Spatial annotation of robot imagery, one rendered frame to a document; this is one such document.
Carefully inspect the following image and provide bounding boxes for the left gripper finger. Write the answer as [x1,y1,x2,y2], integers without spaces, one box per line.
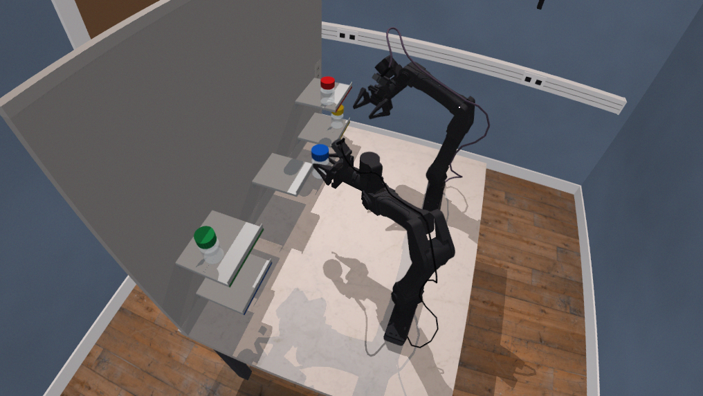
[329,153,343,165]
[313,163,331,186]

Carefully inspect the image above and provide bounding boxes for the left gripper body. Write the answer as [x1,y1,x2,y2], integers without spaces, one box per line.
[328,142,359,189]

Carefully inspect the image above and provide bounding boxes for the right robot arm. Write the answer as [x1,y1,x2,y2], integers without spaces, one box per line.
[385,58,475,212]

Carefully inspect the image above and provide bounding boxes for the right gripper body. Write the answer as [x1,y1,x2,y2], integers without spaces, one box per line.
[367,76,398,110]

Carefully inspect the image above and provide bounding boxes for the clear bottle with yellow cap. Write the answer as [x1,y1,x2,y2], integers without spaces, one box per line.
[331,105,344,129]

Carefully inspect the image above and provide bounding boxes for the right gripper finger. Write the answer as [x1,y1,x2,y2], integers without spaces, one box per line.
[369,98,390,119]
[353,87,370,109]

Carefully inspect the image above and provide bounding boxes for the grey wall panel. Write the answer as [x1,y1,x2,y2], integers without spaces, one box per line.
[0,0,322,335]

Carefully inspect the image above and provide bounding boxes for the clear bottle with red cap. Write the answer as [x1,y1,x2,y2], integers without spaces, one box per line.
[320,76,335,106]

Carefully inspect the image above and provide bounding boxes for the clear bottle with green cap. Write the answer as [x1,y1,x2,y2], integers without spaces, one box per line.
[194,226,224,264]

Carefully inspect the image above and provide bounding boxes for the blue-capped clear bottle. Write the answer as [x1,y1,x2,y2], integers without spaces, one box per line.
[311,144,329,179]

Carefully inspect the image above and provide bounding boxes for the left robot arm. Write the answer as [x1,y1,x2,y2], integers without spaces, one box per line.
[354,152,455,342]

